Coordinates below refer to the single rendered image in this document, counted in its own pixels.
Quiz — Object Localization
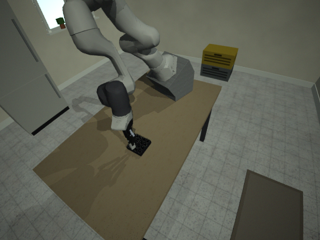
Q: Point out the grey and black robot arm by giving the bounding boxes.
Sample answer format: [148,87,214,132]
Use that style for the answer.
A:
[62,0,177,131]

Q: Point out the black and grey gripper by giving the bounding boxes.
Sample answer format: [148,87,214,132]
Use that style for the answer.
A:
[123,119,136,150]

